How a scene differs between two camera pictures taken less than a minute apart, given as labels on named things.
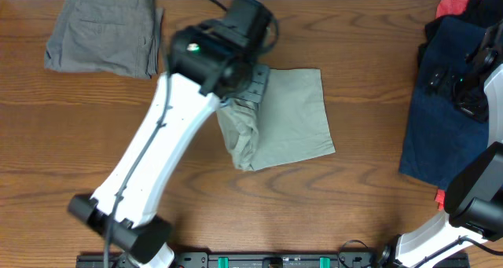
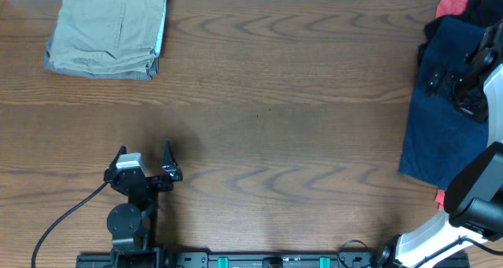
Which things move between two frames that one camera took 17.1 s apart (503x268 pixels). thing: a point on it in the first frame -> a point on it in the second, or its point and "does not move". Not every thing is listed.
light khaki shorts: x=290 y=122 -> x=116 y=29
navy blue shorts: x=442 y=141 does not move
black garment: x=484 y=12 does not move
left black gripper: x=262 y=78 -> x=171 y=170
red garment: x=444 y=4 does not move
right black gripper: x=479 y=111 does not move
